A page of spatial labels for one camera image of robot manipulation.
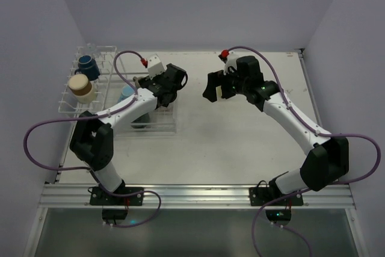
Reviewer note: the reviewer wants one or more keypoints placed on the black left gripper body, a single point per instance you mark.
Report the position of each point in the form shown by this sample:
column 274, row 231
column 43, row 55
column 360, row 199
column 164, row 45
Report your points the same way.
column 147, row 82

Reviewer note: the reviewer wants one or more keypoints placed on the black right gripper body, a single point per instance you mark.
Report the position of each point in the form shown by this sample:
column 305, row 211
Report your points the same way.
column 226, row 86

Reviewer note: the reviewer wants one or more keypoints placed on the light blue mug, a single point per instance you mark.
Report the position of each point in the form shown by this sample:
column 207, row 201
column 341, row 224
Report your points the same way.
column 126, row 92

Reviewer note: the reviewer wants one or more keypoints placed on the pale yellow mug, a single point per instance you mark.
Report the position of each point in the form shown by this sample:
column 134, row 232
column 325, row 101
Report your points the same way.
column 219, row 92

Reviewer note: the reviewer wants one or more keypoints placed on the dark teal wave mug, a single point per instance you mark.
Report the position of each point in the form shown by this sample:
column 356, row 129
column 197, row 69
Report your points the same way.
column 141, row 122

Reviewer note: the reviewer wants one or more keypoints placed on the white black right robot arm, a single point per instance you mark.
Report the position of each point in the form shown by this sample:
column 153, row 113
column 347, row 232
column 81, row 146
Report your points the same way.
column 327, row 158

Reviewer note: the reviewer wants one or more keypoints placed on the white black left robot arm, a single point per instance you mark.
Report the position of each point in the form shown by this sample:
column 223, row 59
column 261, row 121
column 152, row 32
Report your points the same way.
column 93, row 138

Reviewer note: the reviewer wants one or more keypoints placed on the grey small cup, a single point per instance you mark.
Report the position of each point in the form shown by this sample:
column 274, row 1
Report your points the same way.
column 140, row 82

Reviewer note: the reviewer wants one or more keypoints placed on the dark blue mug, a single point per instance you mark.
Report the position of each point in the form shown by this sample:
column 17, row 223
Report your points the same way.
column 87, row 66

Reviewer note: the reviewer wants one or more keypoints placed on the clear glass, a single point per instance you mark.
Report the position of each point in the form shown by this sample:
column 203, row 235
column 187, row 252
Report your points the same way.
column 92, row 50

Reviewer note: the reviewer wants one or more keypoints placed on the cream brown mug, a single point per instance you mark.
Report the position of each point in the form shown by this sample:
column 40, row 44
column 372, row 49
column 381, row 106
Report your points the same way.
column 82, row 89

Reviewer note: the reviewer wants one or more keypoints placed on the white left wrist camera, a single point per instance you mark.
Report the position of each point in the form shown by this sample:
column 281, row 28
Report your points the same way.
column 155, row 66

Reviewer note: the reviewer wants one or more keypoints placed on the white wire dish rack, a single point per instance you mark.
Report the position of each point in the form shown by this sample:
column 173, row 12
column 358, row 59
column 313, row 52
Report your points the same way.
column 162, row 120

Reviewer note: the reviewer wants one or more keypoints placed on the white wire plate rack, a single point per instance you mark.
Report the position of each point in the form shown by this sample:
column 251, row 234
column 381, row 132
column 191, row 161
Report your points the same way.
column 68, row 104

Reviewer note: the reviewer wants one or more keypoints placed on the aluminium mounting rail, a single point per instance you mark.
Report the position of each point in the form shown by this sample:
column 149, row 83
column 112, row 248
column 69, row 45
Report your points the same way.
column 193, row 197

